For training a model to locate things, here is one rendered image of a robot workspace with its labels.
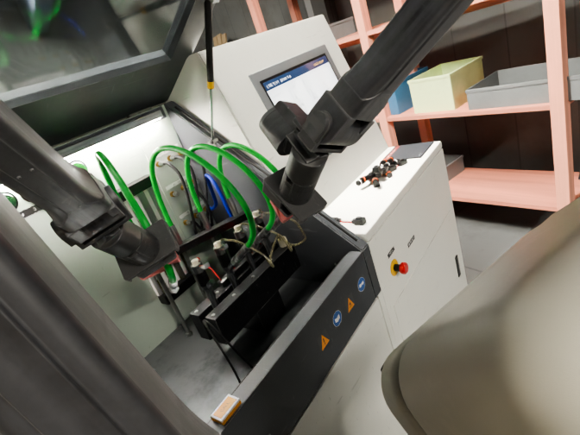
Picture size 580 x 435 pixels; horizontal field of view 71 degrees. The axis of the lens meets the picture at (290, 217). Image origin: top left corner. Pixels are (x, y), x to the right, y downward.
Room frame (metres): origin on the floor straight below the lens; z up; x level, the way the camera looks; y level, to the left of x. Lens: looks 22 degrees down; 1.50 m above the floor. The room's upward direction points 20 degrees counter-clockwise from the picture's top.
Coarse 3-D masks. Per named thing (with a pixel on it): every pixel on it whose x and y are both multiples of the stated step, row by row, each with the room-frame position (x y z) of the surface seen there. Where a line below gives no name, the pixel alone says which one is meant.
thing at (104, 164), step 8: (96, 152) 0.87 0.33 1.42; (96, 160) 0.93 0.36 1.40; (104, 160) 0.81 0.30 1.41; (104, 168) 0.96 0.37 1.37; (112, 168) 0.78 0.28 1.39; (104, 176) 0.98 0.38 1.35; (112, 176) 0.77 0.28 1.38; (120, 176) 0.76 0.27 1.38; (112, 184) 0.99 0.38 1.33; (120, 184) 0.74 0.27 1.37; (128, 192) 0.73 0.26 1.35; (128, 200) 0.72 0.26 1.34; (136, 208) 0.71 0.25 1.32; (136, 216) 0.70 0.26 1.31; (144, 216) 0.70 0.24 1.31; (144, 224) 0.69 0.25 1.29; (168, 264) 0.68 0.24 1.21; (168, 272) 0.69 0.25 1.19
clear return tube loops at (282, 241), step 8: (248, 224) 1.03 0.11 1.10; (272, 232) 0.98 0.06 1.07; (304, 232) 1.01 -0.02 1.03; (224, 240) 0.97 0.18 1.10; (232, 240) 0.96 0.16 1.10; (280, 240) 1.06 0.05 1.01; (304, 240) 1.02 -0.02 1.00; (272, 248) 1.01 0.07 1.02; (288, 248) 0.96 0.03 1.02; (264, 256) 0.90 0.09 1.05; (272, 264) 0.90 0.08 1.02
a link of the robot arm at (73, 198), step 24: (0, 120) 0.32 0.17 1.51; (0, 144) 0.33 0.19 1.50; (24, 144) 0.35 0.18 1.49; (48, 144) 0.44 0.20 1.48; (0, 168) 0.35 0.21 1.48; (24, 168) 0.36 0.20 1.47; (48, 168) 0.39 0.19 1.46; (72, 168) 0.47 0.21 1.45; (24, 192) 0.39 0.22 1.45; (48, 192) 0.41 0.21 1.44; (72, 192) 0.43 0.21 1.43; (96, 192) 0.48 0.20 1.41; (72, 216) 0.46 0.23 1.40; (96, 216) 0.49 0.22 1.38; (120, 216) 0.53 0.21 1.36
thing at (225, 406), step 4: (228, 396) 0.59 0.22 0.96; (224, 400) 0.58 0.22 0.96; (228, 400) 0.58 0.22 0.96; (232, 400) 0.57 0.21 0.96; (240, 400) 0.57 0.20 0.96; (224, 404) 0.57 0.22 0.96; (228, 404) 0.57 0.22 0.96; (232, 404) 0.56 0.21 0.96; (236, 404) 0.57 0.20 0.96; (220, 408) 0.56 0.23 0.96; (224, 408) 0.56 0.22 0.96; (228, 408) 0.56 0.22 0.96; (236, 408) 0.56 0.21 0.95; (216, 412) 0.56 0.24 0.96; (220, 412) 0.56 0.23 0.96; (224, 412) 0.55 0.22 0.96; (232, 412) 0.56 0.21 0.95; (216, 416) 0.55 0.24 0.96; (220, 416) 0.55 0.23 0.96; (228, 416) 0.55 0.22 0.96; (216, 420) 0.55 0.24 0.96; (224, 420) 0.54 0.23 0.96
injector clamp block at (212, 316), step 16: (272, 256) 1.03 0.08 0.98; (288, 256) 1.04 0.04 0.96; (256, 272) 0.97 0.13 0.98; (272, 272) 0.98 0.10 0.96; (288, 272) 1.02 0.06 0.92; (224, 288) 0.95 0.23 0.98; (240, 288) 0.92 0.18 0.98; (256, 288) 0.93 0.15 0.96; (272, 288) 0.97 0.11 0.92; (208, 304) 0.90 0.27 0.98; (224, 304) 0.87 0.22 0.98; (240, 304) 0.88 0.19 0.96; (256, 304) 0.91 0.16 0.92; (272, 304) 0.95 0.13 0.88; (192, 320) 0.88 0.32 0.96; (208, 320) 0.84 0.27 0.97; (224, 320) 0.84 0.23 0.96; (240, 320) 0.87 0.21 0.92; (256, 320) 0.92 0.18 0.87; (272, 320) 0.93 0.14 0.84; (208, 336) 0.86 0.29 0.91; (224, 336) 0.82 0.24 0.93
